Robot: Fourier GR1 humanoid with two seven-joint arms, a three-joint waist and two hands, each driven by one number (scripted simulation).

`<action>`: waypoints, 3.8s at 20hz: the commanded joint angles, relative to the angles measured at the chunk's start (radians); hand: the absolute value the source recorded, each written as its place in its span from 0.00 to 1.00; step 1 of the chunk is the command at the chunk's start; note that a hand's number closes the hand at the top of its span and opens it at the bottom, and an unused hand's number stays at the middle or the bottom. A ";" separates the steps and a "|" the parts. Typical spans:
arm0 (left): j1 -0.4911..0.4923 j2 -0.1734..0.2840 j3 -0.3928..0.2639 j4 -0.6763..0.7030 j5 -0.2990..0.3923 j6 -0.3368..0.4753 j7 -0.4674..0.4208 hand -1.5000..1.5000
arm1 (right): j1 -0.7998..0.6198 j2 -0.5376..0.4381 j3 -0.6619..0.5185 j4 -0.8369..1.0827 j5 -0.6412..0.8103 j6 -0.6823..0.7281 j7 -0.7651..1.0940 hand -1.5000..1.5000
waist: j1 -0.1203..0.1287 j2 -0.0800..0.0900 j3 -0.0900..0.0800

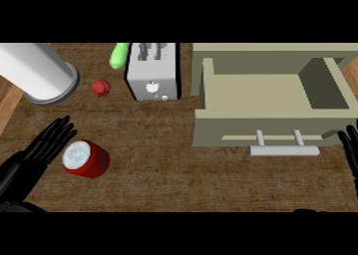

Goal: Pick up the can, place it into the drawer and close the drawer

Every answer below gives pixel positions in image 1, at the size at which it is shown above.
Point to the silver toaster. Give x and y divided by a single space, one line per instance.
153 74

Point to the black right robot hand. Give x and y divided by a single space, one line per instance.
357 156

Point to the beige open drawer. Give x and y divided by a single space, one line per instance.
266 109

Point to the red apple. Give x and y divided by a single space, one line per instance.
100 87

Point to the red can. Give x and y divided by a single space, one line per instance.
88 159

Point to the green cucumber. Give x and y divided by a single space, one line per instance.
119 55

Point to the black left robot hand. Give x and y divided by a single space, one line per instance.
25 162

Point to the beige cabinet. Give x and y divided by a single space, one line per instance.
281 56

